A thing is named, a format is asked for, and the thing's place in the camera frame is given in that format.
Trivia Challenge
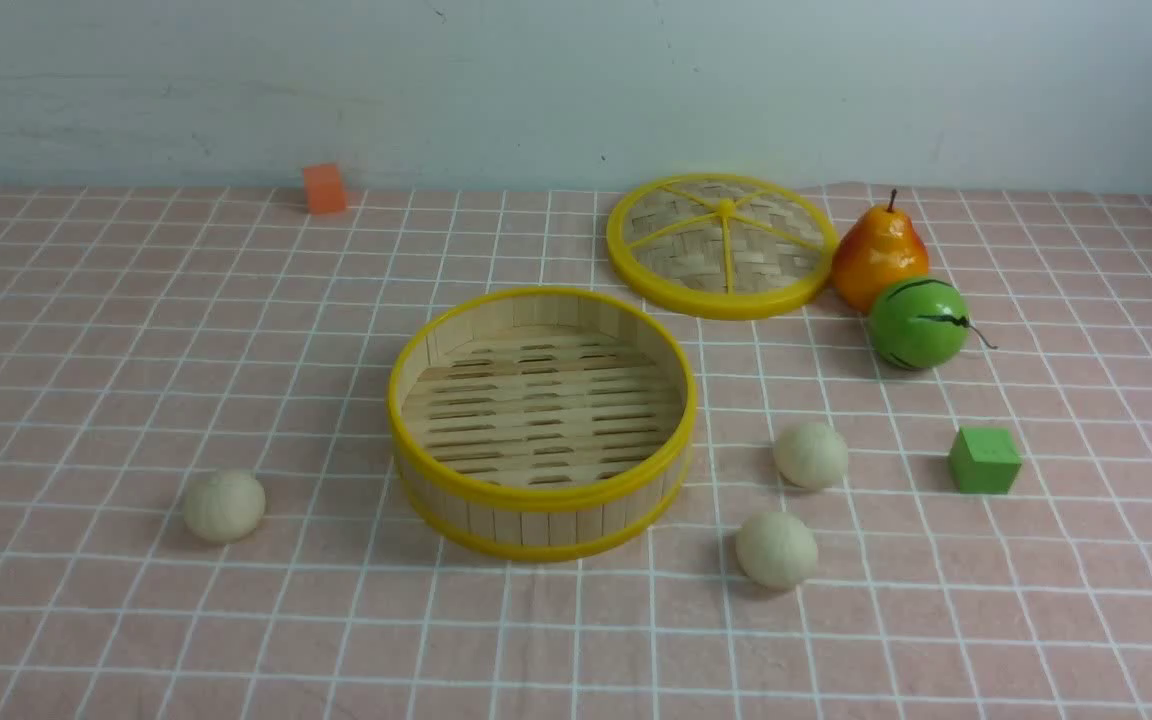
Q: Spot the white bun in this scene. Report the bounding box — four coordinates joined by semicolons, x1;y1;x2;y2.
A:
182;469;266;544
735;511;819;591
772;420;849;492

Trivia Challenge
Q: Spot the bamboo steamer tray yellow rim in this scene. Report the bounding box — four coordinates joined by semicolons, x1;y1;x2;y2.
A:
387;287;698;562

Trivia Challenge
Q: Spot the woven bamboo steamer lid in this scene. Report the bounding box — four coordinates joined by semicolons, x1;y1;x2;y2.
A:
605;173;838;323

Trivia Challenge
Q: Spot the orange cube block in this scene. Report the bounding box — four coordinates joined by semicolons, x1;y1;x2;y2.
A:
301;162;349;217

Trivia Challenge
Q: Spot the orange yellow toy pear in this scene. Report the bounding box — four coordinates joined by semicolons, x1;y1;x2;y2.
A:
829;190;931;314

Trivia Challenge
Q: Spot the green toy watermelon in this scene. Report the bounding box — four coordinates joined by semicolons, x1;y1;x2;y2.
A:
867;275;998;372

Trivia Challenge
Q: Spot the green cube block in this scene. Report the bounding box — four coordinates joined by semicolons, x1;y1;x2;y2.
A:
948;427;1023;495

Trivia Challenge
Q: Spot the pink checkered tablecloth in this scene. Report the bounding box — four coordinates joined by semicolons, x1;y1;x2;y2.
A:
0;187;1152;719

